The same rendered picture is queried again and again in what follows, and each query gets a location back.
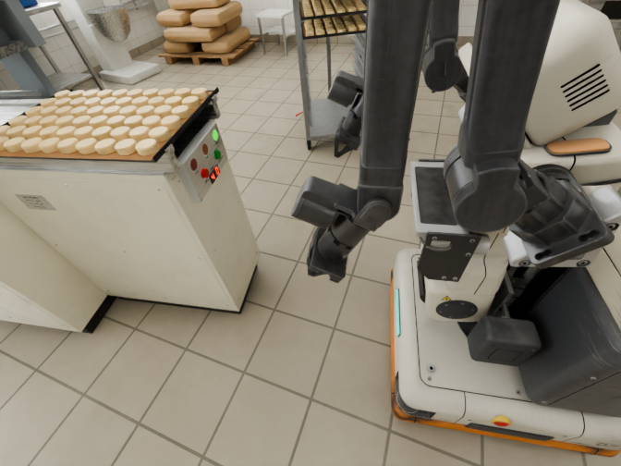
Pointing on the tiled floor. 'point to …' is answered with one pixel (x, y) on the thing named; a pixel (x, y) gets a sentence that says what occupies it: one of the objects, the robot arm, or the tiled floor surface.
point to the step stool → (276, 26)
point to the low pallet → (212, 55)
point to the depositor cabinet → (43, 282)
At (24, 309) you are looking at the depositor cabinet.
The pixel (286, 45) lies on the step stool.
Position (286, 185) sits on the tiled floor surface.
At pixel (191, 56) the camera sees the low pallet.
